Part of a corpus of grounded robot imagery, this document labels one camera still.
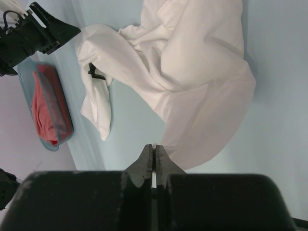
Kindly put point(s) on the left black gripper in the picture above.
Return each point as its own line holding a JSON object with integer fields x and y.
{"x": 25, "y": 40}

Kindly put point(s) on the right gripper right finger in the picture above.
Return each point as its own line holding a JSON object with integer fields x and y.
{"x": 217, "y": 202}

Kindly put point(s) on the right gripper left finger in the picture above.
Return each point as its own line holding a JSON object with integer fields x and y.
{"x": 85, "y": 200}

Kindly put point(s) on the white printed t shirt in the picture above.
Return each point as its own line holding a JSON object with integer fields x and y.
{"x": 186, "y": 61}

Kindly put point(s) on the red t shirt in basket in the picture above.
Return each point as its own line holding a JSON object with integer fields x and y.
{"x": 56, "y": 103}

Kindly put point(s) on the blue plastic basket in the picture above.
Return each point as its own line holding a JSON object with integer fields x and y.
{"x": 25, "y": 69}

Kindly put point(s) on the pink t shirt in basket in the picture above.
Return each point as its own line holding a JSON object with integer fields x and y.
{"x": 40, "y": 113}

